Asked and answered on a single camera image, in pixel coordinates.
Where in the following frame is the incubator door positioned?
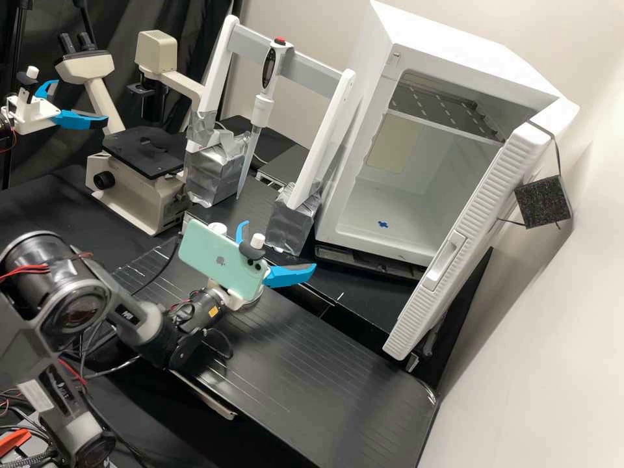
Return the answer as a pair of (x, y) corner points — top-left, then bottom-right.
(382, 120), (574, 362)

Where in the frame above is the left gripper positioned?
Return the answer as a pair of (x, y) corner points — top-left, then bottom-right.
(5, 79), (110, 135)

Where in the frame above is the black platform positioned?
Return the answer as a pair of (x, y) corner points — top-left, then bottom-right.
(168, 287), (438, 468)
(110, 242), (342, 320)

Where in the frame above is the white incubator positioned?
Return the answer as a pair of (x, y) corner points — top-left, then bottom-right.
(313, 0), (582, 270)

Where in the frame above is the cream microscope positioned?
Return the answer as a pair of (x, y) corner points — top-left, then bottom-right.
(54, 29), (207, 238)

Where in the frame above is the left phone holder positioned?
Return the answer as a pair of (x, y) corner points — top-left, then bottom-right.
(16, 65), (41, 105)

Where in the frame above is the white pipette stand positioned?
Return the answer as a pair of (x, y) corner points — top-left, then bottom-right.
(183, 14), (358, 256)

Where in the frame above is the right wrist camera phone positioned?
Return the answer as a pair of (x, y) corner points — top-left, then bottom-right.
(177, 217), (268, 301)

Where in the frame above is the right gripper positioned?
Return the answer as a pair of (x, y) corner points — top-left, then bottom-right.
(224, 220), (317, 313)

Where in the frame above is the black cable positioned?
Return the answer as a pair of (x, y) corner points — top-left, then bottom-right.
(130, 237), (180, 296)

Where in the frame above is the pipette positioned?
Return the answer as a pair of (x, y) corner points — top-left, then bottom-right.
(235, 36), (296, 202)

